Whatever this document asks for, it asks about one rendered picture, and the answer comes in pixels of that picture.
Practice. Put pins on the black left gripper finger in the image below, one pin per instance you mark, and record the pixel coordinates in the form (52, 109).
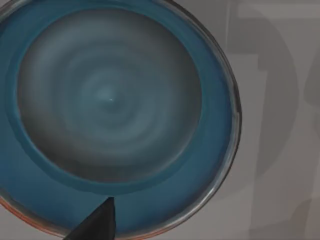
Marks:
(101, 222)

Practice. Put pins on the blue and grey plate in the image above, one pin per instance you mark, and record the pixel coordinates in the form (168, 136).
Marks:
(112, 100)

